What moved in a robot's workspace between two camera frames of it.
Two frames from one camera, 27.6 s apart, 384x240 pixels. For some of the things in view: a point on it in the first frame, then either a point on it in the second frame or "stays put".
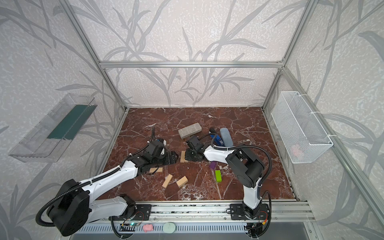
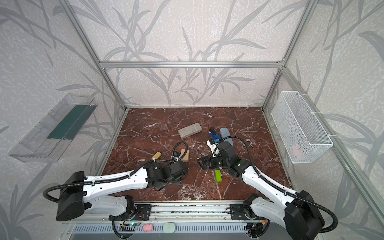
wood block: [182, 157] stays put
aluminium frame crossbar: [191, 64] stays put
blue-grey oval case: [226, 137] stays put
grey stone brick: [187, 131] stays put
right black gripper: [191, 154] -> [212, 162]
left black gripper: [167, 156] -> [179, 169]
